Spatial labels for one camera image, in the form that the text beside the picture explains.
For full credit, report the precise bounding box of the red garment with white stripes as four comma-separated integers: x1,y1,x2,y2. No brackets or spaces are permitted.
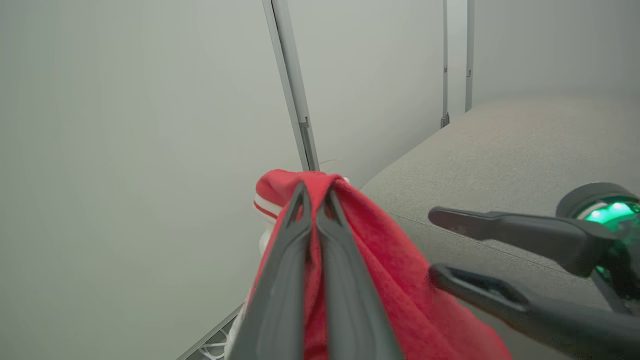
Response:
252,169,513,360

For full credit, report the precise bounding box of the grey fabric sofa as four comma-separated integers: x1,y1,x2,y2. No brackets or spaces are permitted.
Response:
360,95,640,360

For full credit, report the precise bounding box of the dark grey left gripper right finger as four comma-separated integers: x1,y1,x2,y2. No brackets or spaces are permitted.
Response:
315,188,404,360

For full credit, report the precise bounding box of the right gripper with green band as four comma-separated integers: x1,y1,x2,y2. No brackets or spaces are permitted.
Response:
428,182,640,360

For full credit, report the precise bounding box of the grey metal floor rail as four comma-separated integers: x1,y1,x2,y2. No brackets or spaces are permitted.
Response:
176,303,245,360

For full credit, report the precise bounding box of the white cable loop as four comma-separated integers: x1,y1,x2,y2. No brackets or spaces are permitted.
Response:
199,327,232,360

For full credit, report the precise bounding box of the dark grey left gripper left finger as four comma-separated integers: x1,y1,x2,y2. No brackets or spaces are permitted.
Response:
227,182,314,360

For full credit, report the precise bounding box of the wide grey metal partition post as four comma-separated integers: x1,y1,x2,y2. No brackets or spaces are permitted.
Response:
262,0,321,172

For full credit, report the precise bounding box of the thin grey metal partition post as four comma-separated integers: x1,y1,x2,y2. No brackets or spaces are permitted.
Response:
440,0,451,129
464,0,475,113

